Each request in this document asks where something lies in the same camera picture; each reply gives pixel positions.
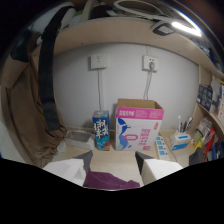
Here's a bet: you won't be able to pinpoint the white and blue toothbrush holder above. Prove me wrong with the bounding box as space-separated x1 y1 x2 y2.
169 130 192 152

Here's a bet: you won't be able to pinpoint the white power strip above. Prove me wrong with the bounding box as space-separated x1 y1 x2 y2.
155 135 171 162

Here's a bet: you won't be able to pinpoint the grey metal tray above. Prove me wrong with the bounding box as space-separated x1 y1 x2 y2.
63 129 96 150

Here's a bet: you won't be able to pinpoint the purple cloth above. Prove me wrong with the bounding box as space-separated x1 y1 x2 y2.
82 168 141 191

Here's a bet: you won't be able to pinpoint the black pouch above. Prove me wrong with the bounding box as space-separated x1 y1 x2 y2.
188 146 205 167

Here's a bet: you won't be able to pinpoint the pink and white cardboard box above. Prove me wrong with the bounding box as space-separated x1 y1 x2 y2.
114 98 165 152

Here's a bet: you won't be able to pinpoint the blue drink carton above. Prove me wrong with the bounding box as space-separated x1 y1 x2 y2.
92 110 111 152

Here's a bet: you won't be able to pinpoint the dark blue packet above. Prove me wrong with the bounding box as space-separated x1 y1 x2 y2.
196 84 214 112

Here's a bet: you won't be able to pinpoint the wooden shelf board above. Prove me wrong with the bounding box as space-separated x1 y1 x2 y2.
53 16 224 81

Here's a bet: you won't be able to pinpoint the white cable conduit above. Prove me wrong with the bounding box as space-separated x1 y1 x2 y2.
97 68 104 112

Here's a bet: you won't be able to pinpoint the white power cable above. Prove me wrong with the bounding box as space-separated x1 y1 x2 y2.
143 61 156 101

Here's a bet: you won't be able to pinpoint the black strap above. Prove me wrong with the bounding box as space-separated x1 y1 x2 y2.
37 5 76 132

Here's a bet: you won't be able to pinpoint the white wall socket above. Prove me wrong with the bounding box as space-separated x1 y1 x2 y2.
142 54 159 72

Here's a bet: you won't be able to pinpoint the white wall switch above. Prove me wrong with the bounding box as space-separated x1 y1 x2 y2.
90 53 109 70

